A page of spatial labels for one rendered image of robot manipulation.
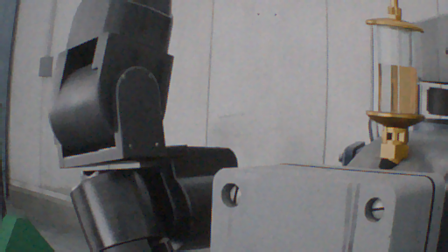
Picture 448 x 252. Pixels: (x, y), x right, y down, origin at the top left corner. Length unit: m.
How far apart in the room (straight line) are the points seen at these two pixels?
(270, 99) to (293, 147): 0.36
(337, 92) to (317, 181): 6.24
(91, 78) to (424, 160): 0.30
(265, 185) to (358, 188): 0.04
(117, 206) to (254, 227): 0.30
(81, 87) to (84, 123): 0.02
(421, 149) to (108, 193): 0.28
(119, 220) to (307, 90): 6.09
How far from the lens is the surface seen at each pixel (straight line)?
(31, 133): 8.79
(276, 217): 0.32
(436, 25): 0.66
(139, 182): 0.64
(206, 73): 7.23
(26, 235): 6.07
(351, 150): 0.83
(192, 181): 0.67
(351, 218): 0.31
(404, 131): 0.39
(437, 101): 0.83
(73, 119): 0.64
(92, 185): 0.63
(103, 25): 0.63
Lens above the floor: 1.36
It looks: 3 degrees down
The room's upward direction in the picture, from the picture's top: 3 degrees clockwise
